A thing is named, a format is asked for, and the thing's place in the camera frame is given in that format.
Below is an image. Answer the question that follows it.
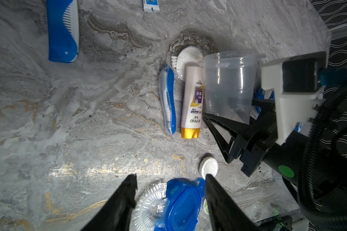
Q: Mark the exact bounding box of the blue comb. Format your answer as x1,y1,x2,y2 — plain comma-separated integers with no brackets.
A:
46,0,79,63

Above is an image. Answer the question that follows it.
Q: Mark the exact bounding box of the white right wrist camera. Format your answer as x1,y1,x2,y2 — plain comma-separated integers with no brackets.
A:
261,51,327,145

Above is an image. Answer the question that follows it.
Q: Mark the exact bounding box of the clear ribbed round lid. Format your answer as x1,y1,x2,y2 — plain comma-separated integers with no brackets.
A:
132,182,167,231

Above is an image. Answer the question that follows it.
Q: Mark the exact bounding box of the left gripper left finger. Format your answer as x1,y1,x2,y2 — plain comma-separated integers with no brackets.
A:
82,174,137,231

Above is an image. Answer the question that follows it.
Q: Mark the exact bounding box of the clear jar blue lid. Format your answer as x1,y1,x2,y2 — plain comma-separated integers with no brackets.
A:
199,49,266,124

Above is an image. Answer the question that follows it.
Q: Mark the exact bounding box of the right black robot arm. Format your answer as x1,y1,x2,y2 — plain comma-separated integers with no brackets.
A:
203,57,347,231

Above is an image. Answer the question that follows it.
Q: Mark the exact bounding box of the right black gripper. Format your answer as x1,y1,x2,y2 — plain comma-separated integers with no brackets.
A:
202,99,278,177

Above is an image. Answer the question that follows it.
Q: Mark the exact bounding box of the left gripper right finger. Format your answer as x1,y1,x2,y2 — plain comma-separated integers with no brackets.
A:
205,174,257,231

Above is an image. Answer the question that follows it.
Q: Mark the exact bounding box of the white shampoo bottle yellow cap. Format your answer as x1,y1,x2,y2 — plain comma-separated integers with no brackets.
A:
181,66,204,139

